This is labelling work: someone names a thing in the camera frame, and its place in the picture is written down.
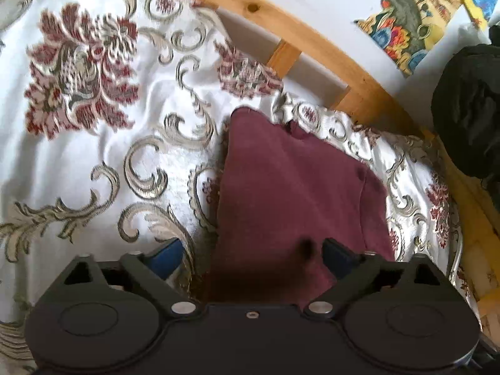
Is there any maroon small garment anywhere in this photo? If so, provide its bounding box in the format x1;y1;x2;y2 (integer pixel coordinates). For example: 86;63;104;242
205;107;394;307

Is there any floral white bedspread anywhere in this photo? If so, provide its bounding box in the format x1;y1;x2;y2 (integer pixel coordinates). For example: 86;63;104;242
1;0;471;374

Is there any black hanging garment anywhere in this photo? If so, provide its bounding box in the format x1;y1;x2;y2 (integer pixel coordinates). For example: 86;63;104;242
431;25;499;205

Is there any orange yellow floral poster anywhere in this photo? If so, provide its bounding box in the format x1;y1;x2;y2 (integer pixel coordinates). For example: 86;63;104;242
354;0;461;77

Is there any wooden bed frame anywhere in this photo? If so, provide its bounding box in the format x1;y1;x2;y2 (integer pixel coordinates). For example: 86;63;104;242
202;0;499;339

